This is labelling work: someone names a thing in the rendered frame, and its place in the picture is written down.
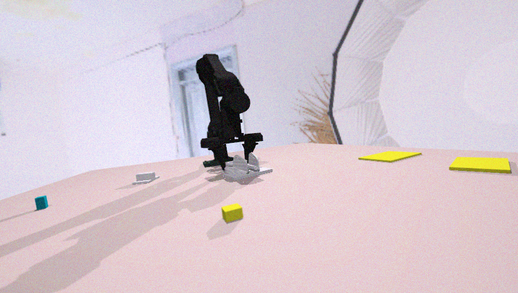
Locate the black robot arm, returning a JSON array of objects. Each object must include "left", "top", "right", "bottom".
[{"left": 195, "top": 54, "right": 250, "bottom": 139}]

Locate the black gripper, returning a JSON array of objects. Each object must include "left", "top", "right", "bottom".
[{"left": 200, "top": 116, "right": 263, "bottom": 170}]

